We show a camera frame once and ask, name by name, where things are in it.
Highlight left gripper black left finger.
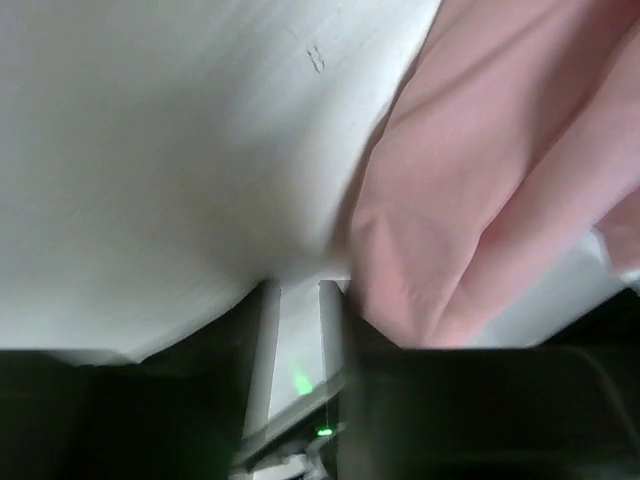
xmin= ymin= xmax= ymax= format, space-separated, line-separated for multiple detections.
xmin=1 ymin=285 xmax=265 ymax=479

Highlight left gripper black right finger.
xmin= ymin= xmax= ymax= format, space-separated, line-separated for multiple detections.
xmin=339 ymin=292 xmax=639 ymax=479

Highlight pink trousers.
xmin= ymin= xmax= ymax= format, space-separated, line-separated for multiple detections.
xmin=348 ymin=1 xmax=639 ymax=348

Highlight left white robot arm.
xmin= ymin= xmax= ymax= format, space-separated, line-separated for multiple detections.
xmin=1 ymin=281 xmax=639 ymax=479

